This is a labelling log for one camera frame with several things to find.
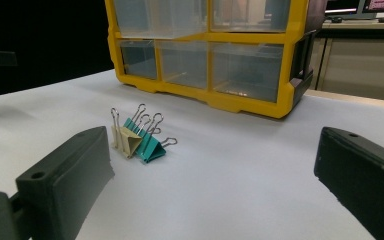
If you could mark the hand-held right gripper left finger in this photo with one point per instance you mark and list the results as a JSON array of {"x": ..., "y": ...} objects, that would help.
[{"x": 63, "y": 186}]

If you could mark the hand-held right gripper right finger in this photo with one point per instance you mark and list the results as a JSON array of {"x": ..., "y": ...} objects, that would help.
[{"x": 363, "y": 176}]

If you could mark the beige binder clip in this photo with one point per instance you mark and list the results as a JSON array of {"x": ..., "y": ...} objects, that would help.
[{"x": 130, "y": 142}]

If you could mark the teal binder clip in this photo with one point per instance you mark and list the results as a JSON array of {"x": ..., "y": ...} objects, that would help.
[
  {"x": 150, "y": 150},
  {"x": 130, "y": 125}
]

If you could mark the large clear plastic drawer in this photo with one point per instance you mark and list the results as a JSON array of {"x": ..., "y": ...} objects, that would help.
[
  {"x": 160, "y": 18},
  {"x": 250, "y": 15}
]

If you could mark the yellow drawer organizer cabinet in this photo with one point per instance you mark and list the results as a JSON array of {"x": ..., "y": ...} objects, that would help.
[{"x": 213, "y": 37}]

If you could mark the beige background desk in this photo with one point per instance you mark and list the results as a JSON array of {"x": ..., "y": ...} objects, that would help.
[{"x": 363, "y": 63}]

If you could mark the narrow clear plastic drawer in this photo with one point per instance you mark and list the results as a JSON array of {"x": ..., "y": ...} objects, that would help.
[{"x": 139, "y": 60}]

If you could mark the wide clear plastic drawer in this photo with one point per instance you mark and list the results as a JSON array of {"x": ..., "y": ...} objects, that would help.
[{"x": 246, "y": 71}]

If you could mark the black computer mouse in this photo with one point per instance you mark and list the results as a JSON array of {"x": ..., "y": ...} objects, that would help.
[{"x": 336, "y": 19}]

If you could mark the medium clear plastic drawer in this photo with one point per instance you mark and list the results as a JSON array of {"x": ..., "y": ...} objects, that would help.
[{"x": 183, "y": 65}]

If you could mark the dark computer monitor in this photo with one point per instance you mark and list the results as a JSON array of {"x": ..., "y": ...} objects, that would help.
[{"x": 341, "y": 6}]

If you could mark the computer monitor with pink text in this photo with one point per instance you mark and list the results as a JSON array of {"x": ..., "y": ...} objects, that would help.
[{"x": 383, "y": 4}]

